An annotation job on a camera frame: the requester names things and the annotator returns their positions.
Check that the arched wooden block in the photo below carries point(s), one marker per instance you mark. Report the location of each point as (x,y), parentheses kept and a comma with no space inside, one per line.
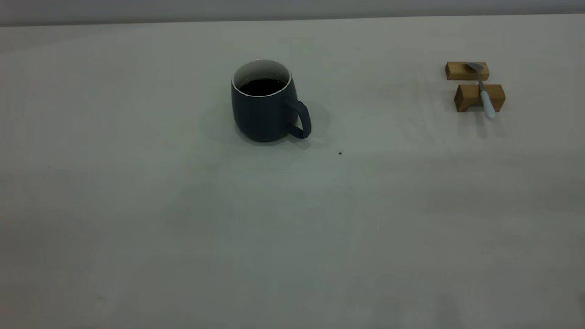
(468,93)

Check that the dark grey ceramic mug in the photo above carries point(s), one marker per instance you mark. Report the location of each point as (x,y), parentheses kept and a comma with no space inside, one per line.
(263,119)

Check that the flat rectangular wooden block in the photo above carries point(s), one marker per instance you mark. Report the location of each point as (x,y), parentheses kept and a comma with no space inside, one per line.
(457,71)

